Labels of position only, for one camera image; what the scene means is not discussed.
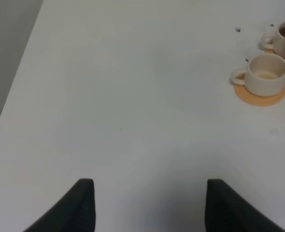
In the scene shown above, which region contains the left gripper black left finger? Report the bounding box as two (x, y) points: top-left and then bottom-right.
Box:
(26, 178), (95, 232)

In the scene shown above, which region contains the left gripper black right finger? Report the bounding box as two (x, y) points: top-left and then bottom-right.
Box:
(204, 179), (284, 232)

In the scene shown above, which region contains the near orange saucer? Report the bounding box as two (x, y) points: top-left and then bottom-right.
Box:
(234, 85), (285, 106)

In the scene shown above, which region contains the near white teacup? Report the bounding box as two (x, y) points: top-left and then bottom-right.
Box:
(231, 53), (285, 97)

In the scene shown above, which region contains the white teacup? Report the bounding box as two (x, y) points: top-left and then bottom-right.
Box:
(260, 22), (285, 58)
(231, 53), (285, 97)

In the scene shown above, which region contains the far white teacup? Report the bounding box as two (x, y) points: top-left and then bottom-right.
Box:
(260, 22), (285, 58)

